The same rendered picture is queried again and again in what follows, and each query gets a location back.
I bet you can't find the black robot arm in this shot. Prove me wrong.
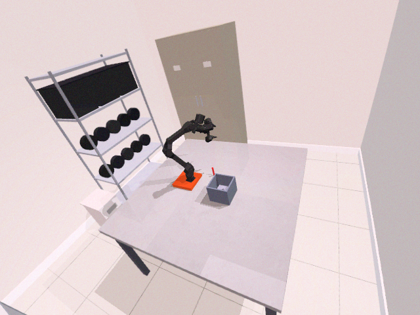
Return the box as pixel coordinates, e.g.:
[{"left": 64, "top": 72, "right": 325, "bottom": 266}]
[{"left": 162, "top": 114, "right": 213, "bottom": 182}]

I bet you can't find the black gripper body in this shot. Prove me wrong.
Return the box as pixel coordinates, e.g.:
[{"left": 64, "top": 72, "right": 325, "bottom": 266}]
[{"left": 200, "top": 118, "right": 213, "bottom": 142}]

